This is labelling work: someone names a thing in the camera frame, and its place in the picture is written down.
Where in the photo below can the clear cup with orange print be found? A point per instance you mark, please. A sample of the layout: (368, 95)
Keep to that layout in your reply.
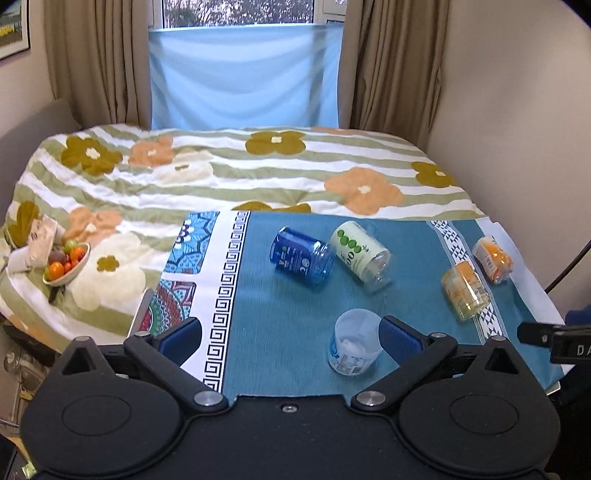
(493, 258)
(466, 290)

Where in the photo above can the wall poster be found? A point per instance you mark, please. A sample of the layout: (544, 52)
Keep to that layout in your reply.
(13, 25)

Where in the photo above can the blue plastic cup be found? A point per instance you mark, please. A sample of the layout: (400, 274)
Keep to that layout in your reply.
(300, 256)

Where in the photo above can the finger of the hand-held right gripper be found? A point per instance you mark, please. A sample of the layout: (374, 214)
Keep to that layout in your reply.
(533, 333)

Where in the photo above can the beige curtain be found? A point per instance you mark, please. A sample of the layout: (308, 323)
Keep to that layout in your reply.
(99, 60)
(392, 64)

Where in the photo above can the cream bowl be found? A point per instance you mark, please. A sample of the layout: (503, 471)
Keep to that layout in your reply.
(74, 272)

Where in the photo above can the floral striped blanket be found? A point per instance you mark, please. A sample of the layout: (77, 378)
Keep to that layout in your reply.
(231, 166)

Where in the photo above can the window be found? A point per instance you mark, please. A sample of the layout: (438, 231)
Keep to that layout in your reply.
(240, 11)

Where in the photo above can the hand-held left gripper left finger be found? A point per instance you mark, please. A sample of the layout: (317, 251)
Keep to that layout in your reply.
(185, 339)

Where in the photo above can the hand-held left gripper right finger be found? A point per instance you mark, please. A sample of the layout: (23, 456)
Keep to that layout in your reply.
(396, 338)

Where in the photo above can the white packet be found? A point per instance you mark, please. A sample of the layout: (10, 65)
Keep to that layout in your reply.
(39, 242)

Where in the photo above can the light blue window cloth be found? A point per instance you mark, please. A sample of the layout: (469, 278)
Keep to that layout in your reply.
(244, 76)

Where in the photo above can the pile of small fruits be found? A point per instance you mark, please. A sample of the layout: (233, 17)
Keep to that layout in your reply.
(62, 263)

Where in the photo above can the white cup with green dots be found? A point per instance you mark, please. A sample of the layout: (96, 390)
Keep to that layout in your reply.
(358, 251)

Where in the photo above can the teal patterned cloth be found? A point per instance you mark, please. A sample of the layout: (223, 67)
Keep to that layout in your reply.
(286, 323)

